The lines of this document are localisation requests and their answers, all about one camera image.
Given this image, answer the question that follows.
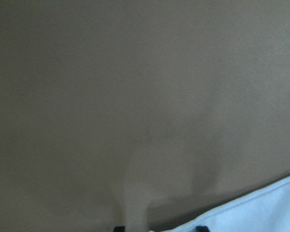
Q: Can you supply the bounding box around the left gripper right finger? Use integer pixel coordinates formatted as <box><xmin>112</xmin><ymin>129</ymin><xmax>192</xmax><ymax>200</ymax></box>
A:
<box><xmin>196</xmin><ymin>226</ymin><xmax>208</xmax><ymax>232</ymax></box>

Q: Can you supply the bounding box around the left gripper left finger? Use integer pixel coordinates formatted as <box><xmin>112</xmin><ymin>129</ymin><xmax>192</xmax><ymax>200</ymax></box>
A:
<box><xmin>113</xmin><ymin>226</ymin><xmax>125</xmax><ymax>232</ymax></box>

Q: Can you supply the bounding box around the light blue t-shirt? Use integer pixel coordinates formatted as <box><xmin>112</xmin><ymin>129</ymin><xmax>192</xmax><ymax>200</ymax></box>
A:
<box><xmin>168</xmin><ymin>170</ymin><xmax>290</xmax><ymax>232</ymax></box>

